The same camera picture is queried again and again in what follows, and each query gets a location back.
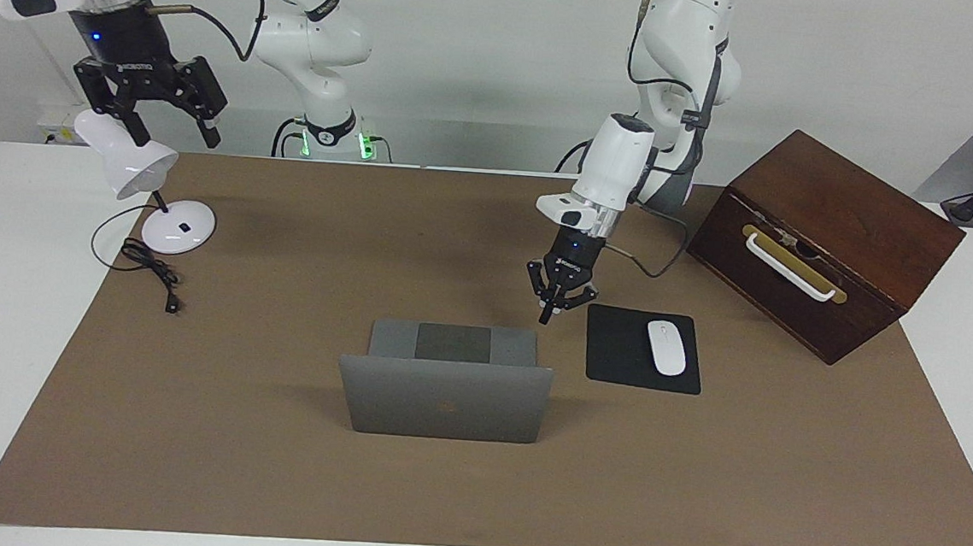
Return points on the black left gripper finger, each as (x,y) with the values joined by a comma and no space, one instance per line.
(549,301)
(579,295)

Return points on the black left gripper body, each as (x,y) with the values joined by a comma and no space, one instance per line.
(575,252)

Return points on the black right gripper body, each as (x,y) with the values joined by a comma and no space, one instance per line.
(121,46)

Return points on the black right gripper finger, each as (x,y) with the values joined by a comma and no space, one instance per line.
(109,97)
(204,90)

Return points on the silver laptop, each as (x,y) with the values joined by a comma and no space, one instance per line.
(443,407)

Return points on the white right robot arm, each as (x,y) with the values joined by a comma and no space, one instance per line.
(314,38)

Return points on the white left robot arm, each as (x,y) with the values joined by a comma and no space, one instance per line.
(681,55)

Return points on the white power strip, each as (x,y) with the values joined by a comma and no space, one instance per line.
(56,119)

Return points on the black mouse pad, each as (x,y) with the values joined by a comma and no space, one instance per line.
(614,350)

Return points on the white desk lamp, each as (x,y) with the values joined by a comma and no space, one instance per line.
(138,167)

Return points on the white computer mouse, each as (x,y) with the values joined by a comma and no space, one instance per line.
(666,347)

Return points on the dark wooden box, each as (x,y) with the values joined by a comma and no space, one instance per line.
(866,240)

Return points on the brown table mat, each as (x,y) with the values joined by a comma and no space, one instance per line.
(266,480)

